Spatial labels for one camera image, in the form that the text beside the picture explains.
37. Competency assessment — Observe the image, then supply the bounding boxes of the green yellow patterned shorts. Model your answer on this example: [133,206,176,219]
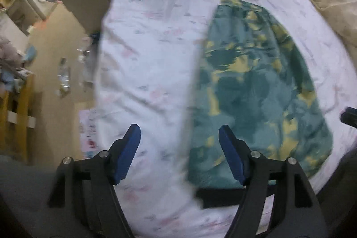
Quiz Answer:
[188,0,333,189]

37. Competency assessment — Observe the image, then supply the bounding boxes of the yellow wooden rack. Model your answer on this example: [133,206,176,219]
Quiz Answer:
[1,74,36,163]

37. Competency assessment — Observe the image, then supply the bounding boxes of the white floral bed sheet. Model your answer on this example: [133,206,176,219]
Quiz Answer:
[95,0,356,237]

